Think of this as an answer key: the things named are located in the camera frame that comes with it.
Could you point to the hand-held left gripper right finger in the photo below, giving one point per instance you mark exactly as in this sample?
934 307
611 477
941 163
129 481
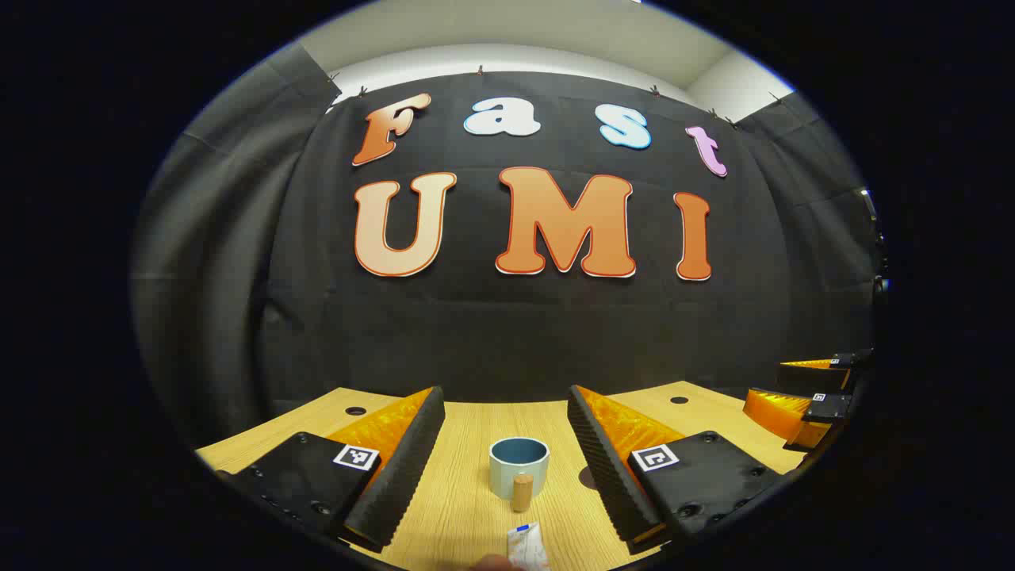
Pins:
607 468

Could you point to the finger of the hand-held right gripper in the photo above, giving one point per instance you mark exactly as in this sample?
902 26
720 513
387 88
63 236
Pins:
809 377
781 416

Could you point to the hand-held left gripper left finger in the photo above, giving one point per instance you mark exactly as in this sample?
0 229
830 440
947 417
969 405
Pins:
404 468

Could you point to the brown round coaster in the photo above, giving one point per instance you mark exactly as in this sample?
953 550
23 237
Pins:
587 478

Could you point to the light blue cup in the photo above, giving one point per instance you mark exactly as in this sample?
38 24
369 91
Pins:
507 476

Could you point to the white toothpaste tube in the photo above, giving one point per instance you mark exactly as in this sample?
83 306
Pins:
527 547

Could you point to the wooden desktop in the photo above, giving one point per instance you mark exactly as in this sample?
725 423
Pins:
468 492

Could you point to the black backdrop cloth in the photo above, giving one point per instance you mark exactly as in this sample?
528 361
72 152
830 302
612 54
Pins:
515 333

